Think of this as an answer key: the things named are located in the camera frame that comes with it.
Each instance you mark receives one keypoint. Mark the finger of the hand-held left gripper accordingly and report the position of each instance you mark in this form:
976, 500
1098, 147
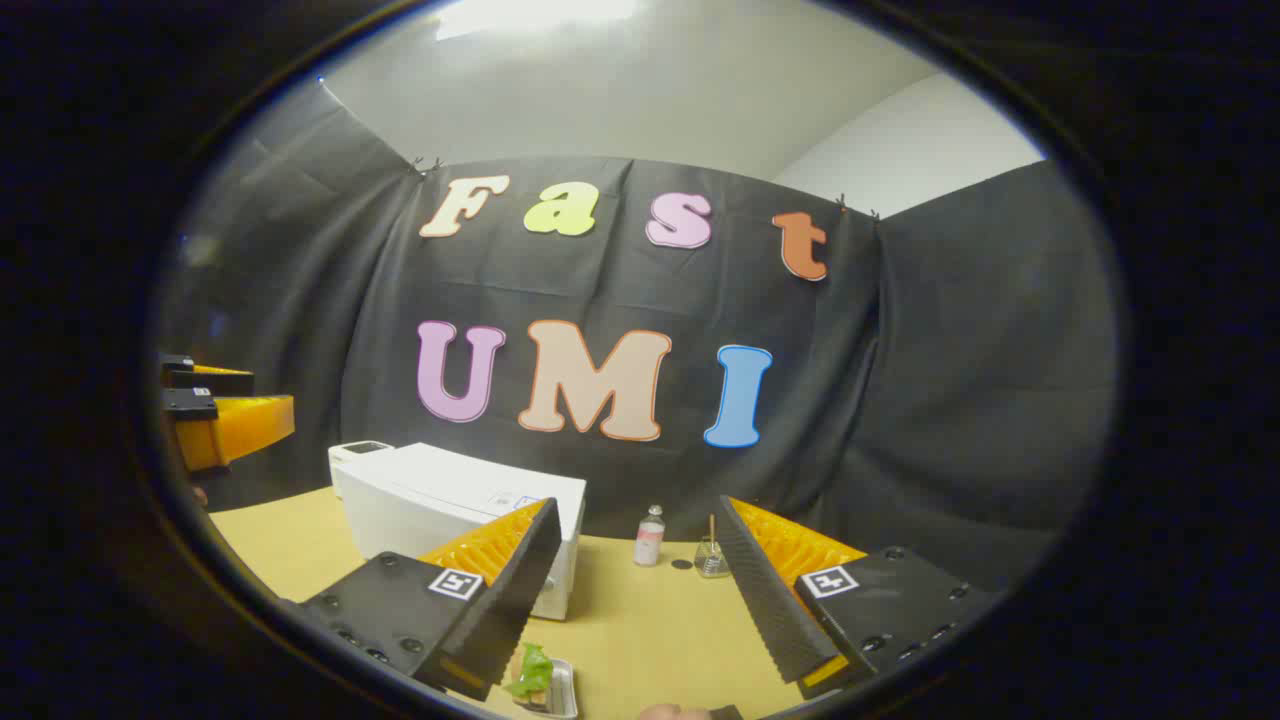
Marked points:
215, 382
240, 425

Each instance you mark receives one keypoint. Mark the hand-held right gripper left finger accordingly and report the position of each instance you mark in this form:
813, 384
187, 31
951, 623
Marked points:
520, 590

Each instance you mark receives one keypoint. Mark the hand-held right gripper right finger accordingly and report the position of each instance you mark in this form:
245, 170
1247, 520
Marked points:
765, 590

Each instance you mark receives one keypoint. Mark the green lettuce leaf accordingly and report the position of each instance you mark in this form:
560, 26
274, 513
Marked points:
535, 670

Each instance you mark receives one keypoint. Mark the white microwave oven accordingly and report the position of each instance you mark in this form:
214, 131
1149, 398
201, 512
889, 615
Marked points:
430, 500

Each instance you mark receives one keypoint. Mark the small rectangular food tray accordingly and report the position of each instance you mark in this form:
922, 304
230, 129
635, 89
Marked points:
566, 690

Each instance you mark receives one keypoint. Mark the small glass cup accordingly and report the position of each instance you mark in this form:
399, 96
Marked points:
710, 560

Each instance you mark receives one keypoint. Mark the clear bottle with pink label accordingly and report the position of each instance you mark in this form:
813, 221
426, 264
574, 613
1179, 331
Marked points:
650, 540

